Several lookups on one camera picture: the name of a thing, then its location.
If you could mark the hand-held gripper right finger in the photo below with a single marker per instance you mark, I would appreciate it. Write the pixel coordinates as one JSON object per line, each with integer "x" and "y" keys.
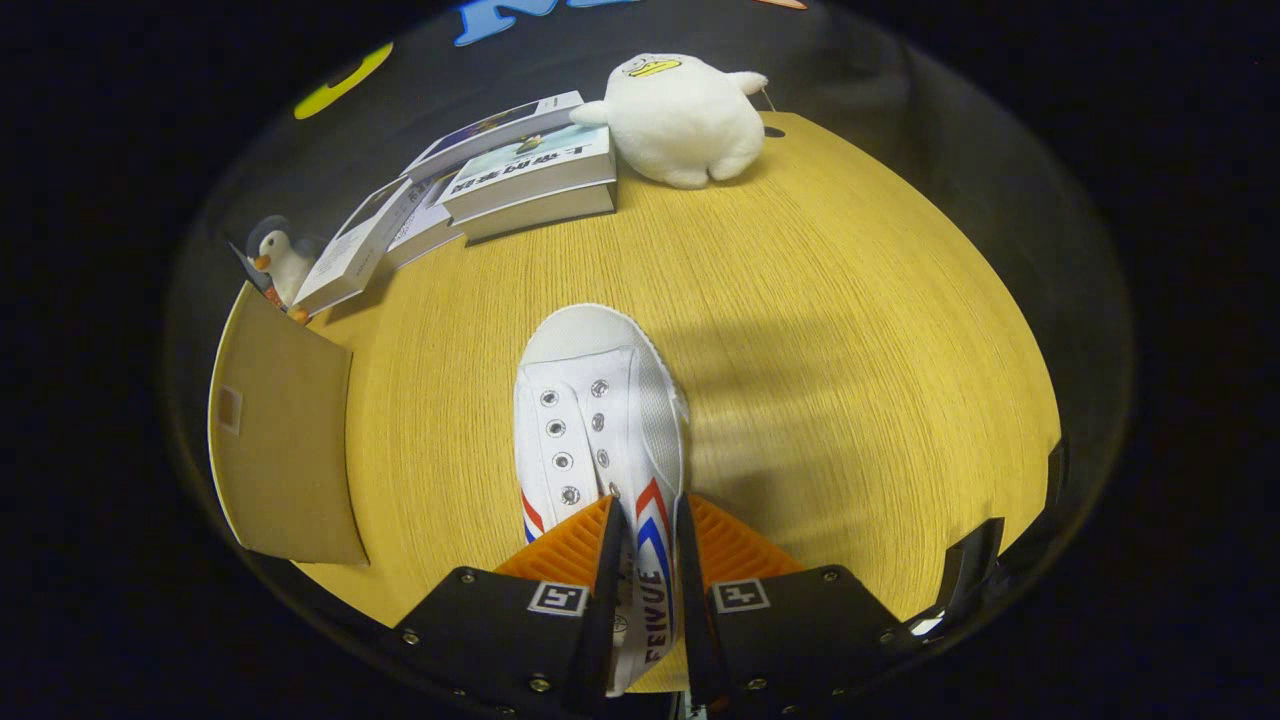
{"x": 695, "y": 610}

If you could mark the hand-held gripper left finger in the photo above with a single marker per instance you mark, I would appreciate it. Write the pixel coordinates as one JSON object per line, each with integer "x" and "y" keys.
{"x": 600, "y": 600}

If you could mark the white canvas shoe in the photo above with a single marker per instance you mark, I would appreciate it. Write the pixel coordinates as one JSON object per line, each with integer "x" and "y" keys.
{"x": 590, "y": 400}

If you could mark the beige fabric storage box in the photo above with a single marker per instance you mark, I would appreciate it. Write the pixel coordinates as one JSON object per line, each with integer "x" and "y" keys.
{"x": 285, "y": 450}

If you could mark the black plastic object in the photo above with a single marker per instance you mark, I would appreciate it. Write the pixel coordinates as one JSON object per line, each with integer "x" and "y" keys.
{"x": 970, "y": 565}

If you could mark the white text booklet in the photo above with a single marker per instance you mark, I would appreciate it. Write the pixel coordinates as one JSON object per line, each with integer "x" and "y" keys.
{"x": 425, "y": 225}

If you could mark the thick pale blue book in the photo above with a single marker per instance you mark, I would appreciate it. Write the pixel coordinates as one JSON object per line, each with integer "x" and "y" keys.
{"x": 530, "y": 180}

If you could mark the book with portrait cover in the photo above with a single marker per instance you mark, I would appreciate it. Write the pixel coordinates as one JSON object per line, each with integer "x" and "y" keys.
{"x": 350, "y": 250}

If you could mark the penguin plush toy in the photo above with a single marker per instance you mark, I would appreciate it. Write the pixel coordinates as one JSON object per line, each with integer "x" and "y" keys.
{"x": 285, "y": 260}

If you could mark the book with blue picture cover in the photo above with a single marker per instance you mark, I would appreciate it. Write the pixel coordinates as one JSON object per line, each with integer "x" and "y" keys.
{"x": 500, "y": 130}

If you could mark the white duck plush toy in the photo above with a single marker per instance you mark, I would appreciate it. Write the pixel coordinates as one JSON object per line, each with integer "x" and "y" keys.
{"x": 680, "y": 125}

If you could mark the black backdrop cloth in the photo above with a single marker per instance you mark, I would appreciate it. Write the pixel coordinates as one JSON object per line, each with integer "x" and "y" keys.
{"x": 950, "y": 150}

